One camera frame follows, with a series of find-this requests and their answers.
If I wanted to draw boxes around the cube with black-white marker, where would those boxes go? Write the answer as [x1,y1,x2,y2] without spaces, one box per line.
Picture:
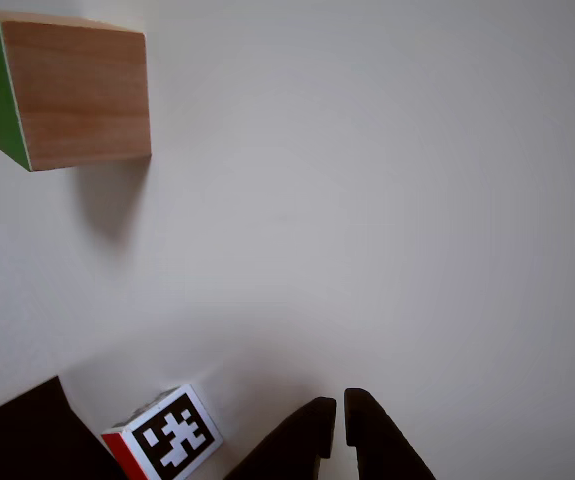
[100,383,224,480]

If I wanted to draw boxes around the wooden cube with green face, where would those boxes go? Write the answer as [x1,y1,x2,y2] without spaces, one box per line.
[0,9,153,173]

